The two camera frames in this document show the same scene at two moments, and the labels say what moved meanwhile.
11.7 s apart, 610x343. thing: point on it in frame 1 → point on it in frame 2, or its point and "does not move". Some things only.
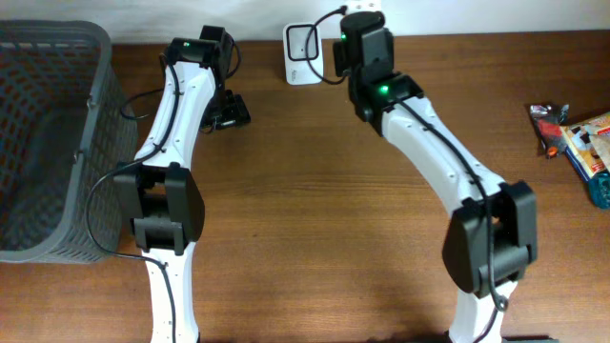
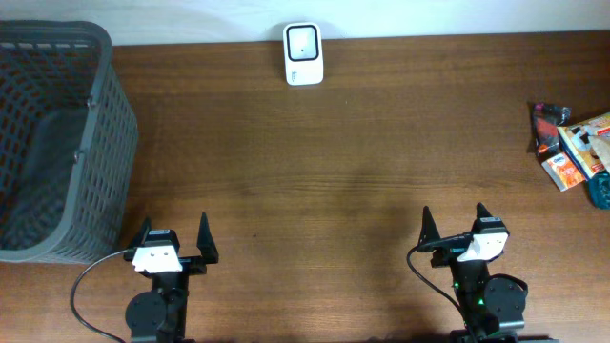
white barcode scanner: (298, 69) does not move
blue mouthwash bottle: (599, 190) does not move
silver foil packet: (547, 120) does not move
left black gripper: (229, 116) → (192, 262)
